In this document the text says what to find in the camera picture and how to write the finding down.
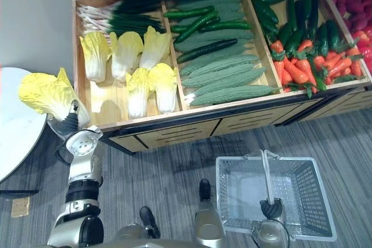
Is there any robot right foot dark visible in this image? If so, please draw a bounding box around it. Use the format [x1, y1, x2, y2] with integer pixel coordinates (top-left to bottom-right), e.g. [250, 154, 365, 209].
[198, 178, 212, 203]

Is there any robot foot dark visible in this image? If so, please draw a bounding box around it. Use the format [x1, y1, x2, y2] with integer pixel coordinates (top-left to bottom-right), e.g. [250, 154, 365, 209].
[139, 206, 162, 239]
[198, 178, 212, 203]

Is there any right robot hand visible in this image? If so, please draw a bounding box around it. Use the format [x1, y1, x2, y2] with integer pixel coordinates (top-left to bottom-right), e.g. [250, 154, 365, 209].
[259, 197, 284, 220]

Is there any brass floor outlet plate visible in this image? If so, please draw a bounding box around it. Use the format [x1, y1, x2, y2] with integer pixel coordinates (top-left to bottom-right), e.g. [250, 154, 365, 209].
[11, 196, 31, 218]

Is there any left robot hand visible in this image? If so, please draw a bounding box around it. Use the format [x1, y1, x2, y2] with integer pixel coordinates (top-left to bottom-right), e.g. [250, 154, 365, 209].
[58, 100, 82, 136]

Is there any robot right leg silver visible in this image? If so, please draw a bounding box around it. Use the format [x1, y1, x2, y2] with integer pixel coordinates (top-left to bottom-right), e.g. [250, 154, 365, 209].
[194, 199, 226, 246]

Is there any white plastic shopping basket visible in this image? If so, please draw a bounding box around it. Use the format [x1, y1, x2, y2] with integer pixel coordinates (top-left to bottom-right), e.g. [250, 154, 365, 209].
[215, 149, 338, 243]

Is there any green onion bunch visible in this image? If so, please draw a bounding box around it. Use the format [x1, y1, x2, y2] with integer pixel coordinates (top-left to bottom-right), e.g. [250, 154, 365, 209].
[76, 0, 167, 39]

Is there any red bell pepper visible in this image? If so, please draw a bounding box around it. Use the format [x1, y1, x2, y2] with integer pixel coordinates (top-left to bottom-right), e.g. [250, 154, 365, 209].
[361, 44, 372, 67]
[352, 30, 371, 48]

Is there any pale green bitter gourd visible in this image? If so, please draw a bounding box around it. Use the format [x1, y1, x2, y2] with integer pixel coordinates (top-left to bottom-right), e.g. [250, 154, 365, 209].
[175, 0, 242, 12]
[216, 9, 246, 24]
[179, 53, 262, 77]
[173, 37, 257, 54]
[181, 67, 267, 89]
[188, 84, 282, 107]
[185, 29, 255, 43]

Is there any robot torso silver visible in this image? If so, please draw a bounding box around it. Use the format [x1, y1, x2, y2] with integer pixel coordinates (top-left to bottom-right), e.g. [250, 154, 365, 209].
[98, 235, 206, 248]

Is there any yellow napa cabbage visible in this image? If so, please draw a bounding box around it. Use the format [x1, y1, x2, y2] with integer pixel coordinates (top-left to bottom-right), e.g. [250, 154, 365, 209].
[109, 31, 145, 83]
[148, 62, 178, 114]
[79, 31, 113, 84]
[139, 25, 173, 71]
[125, 67, 151, 120]
[18, 67, 91, 128]

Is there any robot left foot dark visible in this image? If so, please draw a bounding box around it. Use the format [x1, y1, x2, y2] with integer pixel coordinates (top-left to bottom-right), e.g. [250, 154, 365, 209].
[139, 206, 162, 239]

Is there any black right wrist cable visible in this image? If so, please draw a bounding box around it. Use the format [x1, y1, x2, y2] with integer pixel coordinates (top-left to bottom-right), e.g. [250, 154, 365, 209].
[249, 221, 298, 243]

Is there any round white table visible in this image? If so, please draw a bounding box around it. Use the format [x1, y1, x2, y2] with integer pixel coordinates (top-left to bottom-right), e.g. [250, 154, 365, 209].
[0, 67, 49, 184]

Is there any wooden vegetable display stand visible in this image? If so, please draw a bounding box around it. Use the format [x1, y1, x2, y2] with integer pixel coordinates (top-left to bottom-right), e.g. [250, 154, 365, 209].
[71, 0, 372, 155]

